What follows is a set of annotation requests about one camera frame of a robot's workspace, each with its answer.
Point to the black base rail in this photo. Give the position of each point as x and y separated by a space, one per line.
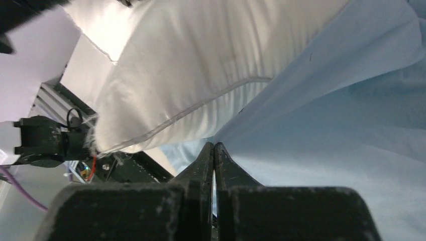
130 168

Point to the aluminium frame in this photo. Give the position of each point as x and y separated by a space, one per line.
55 100

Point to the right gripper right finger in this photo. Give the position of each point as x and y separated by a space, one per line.
248 210

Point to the white pillow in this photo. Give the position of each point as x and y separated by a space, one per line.
162 72

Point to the light blue pillowcase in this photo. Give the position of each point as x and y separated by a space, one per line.
346 103

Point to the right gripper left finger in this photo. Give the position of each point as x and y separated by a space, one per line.
180 209

